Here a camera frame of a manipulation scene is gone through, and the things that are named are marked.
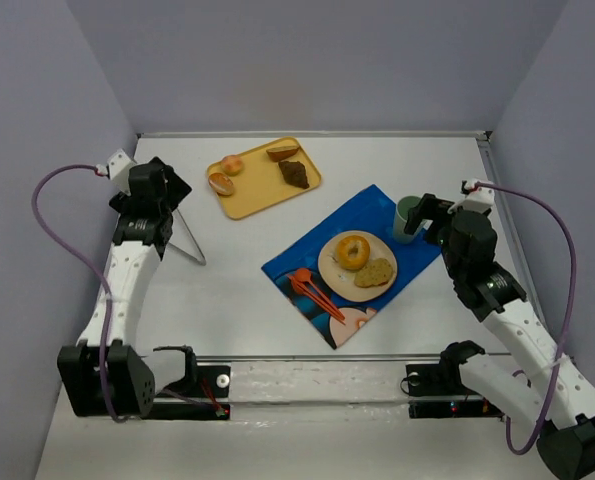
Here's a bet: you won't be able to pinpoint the green cup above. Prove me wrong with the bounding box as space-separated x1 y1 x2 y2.
392 196 426 245

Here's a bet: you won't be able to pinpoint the seeded oval bread slice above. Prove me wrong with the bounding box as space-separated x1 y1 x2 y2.
354 258 394 288

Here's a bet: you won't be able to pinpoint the metal serving tongs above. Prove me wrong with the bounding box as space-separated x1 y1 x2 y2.
168 209 207 267

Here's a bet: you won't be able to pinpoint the glazed yellow bagel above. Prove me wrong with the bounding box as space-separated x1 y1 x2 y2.
334 235 371 271

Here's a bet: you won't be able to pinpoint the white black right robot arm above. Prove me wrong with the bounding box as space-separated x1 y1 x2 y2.
400 188 595 479

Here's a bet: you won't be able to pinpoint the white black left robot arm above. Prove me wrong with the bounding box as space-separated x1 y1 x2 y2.
57 151 192 418

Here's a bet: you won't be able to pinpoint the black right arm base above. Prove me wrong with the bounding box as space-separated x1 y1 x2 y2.
400 340 504 419

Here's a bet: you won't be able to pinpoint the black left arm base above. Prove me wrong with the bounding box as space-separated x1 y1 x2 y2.
144 345 232 421

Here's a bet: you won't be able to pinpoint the round pink bread roll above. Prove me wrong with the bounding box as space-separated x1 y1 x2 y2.
220 155 244 176

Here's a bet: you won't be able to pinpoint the halved brown bread loaf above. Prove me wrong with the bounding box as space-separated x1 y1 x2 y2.
266 145 301 162

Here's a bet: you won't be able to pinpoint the blue patterned placemat cloth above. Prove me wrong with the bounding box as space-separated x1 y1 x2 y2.
262 185 439 349

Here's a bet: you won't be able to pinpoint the yellow plastic tray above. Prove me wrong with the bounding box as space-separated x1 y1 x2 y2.
217 137 322 220

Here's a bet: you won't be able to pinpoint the beige floral plate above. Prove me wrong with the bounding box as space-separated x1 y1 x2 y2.
317 230 398 303

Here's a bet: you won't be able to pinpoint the dark chocolate croissant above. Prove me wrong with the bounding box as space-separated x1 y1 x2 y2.
278 160 310 189

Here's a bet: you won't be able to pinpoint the orange plastic fork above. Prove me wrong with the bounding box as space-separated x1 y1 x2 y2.
288 275 345 325

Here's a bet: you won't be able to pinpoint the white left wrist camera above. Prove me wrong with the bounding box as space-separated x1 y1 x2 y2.
94 149 137 195

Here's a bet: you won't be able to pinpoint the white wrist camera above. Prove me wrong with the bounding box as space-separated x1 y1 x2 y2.
448 179 495 215
94 149 137 195

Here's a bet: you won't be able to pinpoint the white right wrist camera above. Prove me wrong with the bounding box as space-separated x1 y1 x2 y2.
448 179 495 215

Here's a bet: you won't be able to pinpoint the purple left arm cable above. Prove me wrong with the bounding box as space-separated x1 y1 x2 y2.
31 163 223 424

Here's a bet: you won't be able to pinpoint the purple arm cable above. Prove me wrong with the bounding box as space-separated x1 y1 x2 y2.
31 163 223 424
476 182 577 456

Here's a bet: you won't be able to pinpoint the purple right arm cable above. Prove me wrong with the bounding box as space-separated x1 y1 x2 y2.
476 182 577 456

